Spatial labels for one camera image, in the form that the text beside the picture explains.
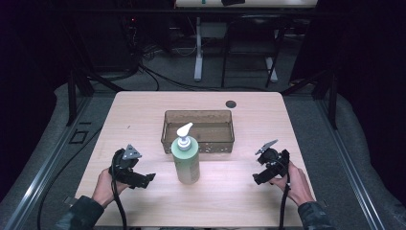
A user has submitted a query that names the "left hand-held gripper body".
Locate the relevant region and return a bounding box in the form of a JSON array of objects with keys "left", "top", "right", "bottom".
[{"left": 108, "top": 144, "right": 144, "bottom": 188}]

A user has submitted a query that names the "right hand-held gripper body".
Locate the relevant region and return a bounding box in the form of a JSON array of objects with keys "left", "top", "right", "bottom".
[{"left": 254, "top": 139, "right": 291, "bottom": 178}]

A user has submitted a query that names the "person's left hand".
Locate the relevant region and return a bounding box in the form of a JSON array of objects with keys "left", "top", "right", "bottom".
[{"left": 92, "top": 168, "right": 129, "bottom": 209}]

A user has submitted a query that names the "person's right hand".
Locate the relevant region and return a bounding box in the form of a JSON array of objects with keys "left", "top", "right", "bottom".
[{"left": 268, "top": 160, "right": 316, "bottom": 207}]

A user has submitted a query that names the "green pump soap bottle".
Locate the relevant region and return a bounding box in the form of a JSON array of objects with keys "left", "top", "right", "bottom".
[{"left": 170, "top": 122, "right": 201, "bottom": 186}]

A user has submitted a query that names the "brown transparent plastic bin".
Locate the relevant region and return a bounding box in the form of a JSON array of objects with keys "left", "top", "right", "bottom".
[{"left": 160, "top": 109, "right": 236, "bottom": 155}]

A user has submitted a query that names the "black metal stand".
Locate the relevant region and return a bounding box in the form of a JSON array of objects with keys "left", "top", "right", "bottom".
[
  {"left": 280, "top": 69, "right": 339, "bottom": 130},
  {"left": 65, "top": 68, "right": 126, "bottom": 127}
]

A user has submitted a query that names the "black chair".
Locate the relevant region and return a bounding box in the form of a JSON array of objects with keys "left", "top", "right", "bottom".
[{"left": 220, "top": 13, "right": 285, "bottom": 89}]

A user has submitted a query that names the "dark computer tower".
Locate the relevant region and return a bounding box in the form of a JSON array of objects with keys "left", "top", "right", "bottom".
[{"left": 90, "top": 13, "right": 142, "bottom": 73}]

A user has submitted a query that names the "white desk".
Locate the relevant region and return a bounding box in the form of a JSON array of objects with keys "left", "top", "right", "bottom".
[{"left": 174, "top": 0, "right": 319, "bottom": 82}]

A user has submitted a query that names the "black object on desk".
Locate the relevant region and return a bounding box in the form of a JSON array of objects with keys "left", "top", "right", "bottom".
[{"left": 220, "top": 0, "right": 247, "bottom": 7}]

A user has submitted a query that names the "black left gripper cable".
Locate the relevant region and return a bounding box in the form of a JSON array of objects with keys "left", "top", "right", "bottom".
[{"left": 109, "top": 149, "right": 128, "bottom": 230}]

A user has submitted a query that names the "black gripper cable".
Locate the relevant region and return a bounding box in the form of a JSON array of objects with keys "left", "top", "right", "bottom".
[
  {"left": 109, "top": 149, "right": 128, "bottom": 230},
  {"left": 278, "top": 159, "right": 292, "bottom": 230}
]

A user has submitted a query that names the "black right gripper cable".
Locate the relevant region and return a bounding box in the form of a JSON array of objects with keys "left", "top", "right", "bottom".
[{"left": 278, "top": 159, "right": 292, "bottom": 230}]

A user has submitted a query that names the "black floor cable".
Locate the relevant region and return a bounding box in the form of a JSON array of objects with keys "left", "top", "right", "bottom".
[{"left": 35, "top": 126, "right": 103, "bottom": 230}]

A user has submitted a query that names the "aluminium floor rail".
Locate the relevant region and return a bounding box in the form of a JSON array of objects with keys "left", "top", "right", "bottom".
[
  {"left": 317, "top": 98, "right": 388, "bottom": 230},
  {"left": 2, "top": 95, "right": 94, "bottom": 230}
]

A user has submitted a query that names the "bundle of black floor cables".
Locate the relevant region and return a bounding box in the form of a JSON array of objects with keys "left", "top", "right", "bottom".
[{"left": 137, "top": 41, "right": 269, "bottom": 93}]

